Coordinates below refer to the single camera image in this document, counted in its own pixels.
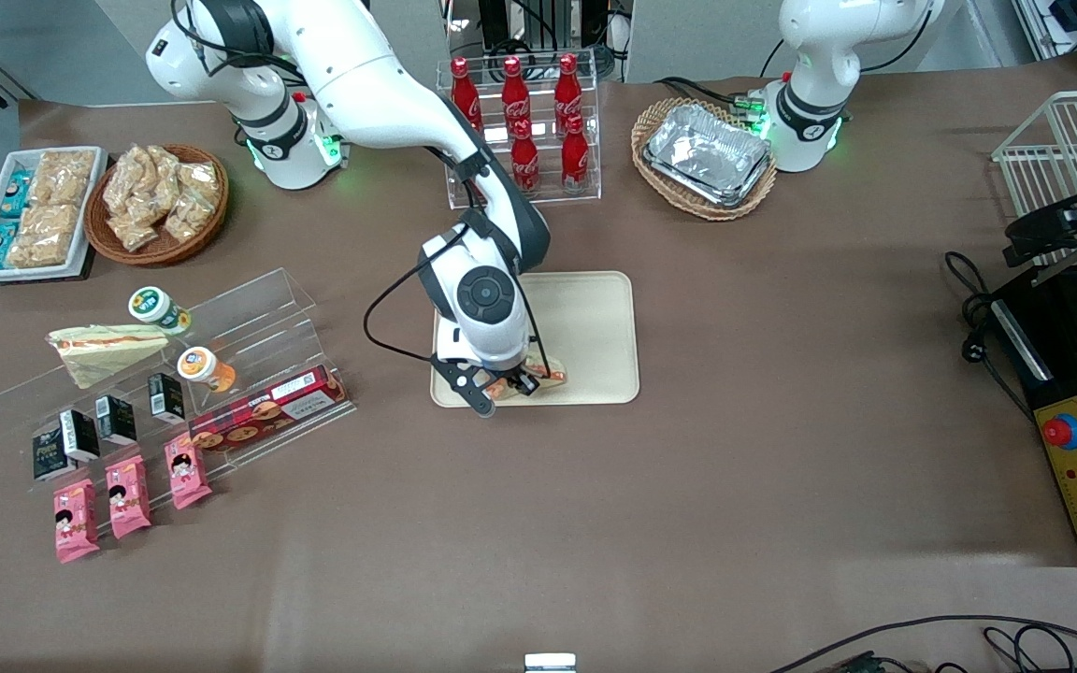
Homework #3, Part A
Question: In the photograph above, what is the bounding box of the wrapped rice cracker pack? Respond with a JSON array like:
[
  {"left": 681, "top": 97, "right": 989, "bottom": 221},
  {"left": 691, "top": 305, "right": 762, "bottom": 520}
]
[
  {"left": 7, "top": 204, "right": 81, "bottom": 270},
  {"left": 31, "top": 150, "right": 95, "bottom": 207}
]

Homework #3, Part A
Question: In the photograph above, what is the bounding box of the sandwich with orange filling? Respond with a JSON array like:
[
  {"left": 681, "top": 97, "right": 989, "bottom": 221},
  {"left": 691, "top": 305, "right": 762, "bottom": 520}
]
[{"left": 487, "top": 366, "right": 567, "bottom": 401}]

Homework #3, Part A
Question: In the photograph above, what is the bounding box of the orange lid yogurt cup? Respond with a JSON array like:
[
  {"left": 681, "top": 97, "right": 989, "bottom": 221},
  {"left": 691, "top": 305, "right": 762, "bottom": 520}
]
[{"left": 177, "top": 346, "right": 237, "bottom": 394}]

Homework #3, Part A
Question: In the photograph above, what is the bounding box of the clear bag of crackers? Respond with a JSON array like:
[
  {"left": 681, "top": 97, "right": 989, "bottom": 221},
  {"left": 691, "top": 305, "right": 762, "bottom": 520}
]
[
  {"left": 132, "top": 145, "right": 186, "bottom": 225},
  {"left": 165, "top": 161, "right": 220, "bottom": 242},
  {"left": 108, "top": 213, "right": 158, "bottom": 251},
  {"left": 102, "top": 150, "right": 151, "bottom": 221}
]

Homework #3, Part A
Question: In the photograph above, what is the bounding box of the brown wicker basket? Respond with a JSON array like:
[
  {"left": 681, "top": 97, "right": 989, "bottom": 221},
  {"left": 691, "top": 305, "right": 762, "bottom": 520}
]
[{"left": 84, "top": 144, "right": 230, "bottom": 266}]

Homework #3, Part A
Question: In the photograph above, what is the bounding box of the looped black cable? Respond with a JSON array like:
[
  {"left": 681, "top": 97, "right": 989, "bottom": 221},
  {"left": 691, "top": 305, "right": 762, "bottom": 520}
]
[{"left": 983, "top": 624, "right": 1077, "bottom": 673}]

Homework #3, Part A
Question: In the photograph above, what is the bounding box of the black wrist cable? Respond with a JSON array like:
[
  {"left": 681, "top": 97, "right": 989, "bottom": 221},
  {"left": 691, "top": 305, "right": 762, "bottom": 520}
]
[{"left": 363, "top": 222, "right": 465, "bottom": 362}]

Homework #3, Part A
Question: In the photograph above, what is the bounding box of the beige plastic tray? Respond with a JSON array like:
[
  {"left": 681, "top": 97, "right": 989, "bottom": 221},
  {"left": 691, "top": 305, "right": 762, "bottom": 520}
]
[{"left": 430, "top": 271, "right": 640, "bottom": 408}]

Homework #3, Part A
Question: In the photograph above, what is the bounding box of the clear acrylic stepped shelf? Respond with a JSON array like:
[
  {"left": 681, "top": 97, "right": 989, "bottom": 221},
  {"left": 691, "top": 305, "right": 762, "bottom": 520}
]
[{"left": 0, "top": 268, "right": 357, "bottom": 538}]

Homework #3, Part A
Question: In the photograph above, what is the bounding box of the black arm base cable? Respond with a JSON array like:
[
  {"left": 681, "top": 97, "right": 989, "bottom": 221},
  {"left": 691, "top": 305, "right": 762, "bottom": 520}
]
[{"left": 655, "top": 75, "right": 764, "bottom": 118}]

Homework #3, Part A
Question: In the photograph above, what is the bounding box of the white wire rack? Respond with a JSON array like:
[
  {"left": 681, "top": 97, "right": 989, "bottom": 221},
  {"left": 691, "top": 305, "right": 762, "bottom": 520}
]
[{"left": 992, "top": 89, "right": 1077, "bottom": 272}]

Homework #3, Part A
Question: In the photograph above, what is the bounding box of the red cola bottle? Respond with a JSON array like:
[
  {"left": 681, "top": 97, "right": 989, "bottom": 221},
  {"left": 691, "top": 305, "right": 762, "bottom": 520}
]
[
  {"left": 450, "top": 57, "right": 485, "bottom": 132},
  {"left": 501, "top": 56, "right": 532, "bottom": 127},
  {"left": 554, "top": 53, "right": 584, "bottom": 122},
  {"left": 510, "top": 120, "right": 541, "bottom": 195},
  {"left": 561, "top": 114, "right": 591, "bottom": 193}
]

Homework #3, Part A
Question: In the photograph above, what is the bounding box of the light wicker basket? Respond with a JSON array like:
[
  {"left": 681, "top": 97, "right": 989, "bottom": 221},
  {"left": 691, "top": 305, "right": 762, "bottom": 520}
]
[{"left": 631, "top": 97, "right": 779, "bottom": 222}]

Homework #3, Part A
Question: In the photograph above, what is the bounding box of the black power cable with plug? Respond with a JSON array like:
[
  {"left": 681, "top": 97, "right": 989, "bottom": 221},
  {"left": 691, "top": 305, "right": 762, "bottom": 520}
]
[{"left": 943, "top": 251, "right": 1035, "bottom": 422}]

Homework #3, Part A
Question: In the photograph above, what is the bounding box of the wrapped pale triangle sandwich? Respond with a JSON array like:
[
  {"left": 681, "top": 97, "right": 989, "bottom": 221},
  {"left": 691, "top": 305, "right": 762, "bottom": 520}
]
[{"left": 46, "top": 323, "right": 170, "bottom": 390}]

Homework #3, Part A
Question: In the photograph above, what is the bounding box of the small black drink carton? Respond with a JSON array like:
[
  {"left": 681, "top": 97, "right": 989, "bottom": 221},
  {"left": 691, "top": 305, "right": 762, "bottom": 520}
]
[
  {"left": 62, "top": 409, "right": 101, "bottom": 463},
  {"left": 94, "top": 394, "right": 137, "bottom": 446},
  {"left": 32, "top": 428, "right": 69, "bottom": 482},
  {"left": 148, "top": 372, "right": 186, "bottom": 423}
]

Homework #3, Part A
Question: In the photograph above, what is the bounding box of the red plaid cookie box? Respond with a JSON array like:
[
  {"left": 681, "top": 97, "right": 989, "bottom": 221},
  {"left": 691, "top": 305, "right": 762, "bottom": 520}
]
[{"left": 188, "top": 366, "right": 350, "bottom": 454}]

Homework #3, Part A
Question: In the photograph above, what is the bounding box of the green lid yogurt cup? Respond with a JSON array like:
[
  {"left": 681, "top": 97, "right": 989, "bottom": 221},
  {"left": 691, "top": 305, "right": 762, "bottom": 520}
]
[{"left": 128, "top": 286, "right": 192, "bottom": 336}]

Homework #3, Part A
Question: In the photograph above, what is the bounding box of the black background equipment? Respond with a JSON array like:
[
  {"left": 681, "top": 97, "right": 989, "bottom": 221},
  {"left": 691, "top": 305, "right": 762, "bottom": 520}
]
[{"left": 445, "top": 0, "right": 633, "bottom": 80}]

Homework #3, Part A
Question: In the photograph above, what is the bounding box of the black sealing machine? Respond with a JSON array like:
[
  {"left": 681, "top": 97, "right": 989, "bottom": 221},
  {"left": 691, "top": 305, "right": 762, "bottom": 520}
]
[{"left": 992, "top": 265, "right": 1077, "bottom": 567}]

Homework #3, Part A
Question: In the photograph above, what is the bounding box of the long black cable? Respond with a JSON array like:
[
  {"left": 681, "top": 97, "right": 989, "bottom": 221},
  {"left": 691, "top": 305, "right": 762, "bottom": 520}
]
[{"left": 768, "top": 615, "right": 1077, "bottom": 673}]

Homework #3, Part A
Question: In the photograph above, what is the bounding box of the white rectangular tray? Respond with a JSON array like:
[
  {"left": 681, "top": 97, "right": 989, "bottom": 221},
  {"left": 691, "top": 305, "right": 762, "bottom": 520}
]
[{"left": 0, "top": 147, "right": 109, "bottom": 283}]

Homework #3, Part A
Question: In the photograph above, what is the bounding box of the clear acrylic bottle rack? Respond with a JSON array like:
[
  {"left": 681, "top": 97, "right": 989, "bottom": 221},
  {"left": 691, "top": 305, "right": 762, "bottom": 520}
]
[{"left": 435, "top": 51, "right": 603, "bottom": 210}]

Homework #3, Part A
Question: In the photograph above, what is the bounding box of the aluminium foil tray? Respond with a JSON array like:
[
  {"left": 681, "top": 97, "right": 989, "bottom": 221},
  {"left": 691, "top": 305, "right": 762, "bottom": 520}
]
[{"left": 643, "top": 103, "right": 773, "bottom": 208}]

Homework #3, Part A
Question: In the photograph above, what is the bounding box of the pink snack packet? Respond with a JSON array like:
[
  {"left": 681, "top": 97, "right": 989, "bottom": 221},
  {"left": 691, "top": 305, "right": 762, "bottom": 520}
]
[
  {"left": 106, "top": 455, "right": 152, "bottom": 539},
  {"left": 53, "top": 479, "right": 100, "bottom": 564},
  {"left": 165, "top": 436, "right": 213, "bottom": 510}
]

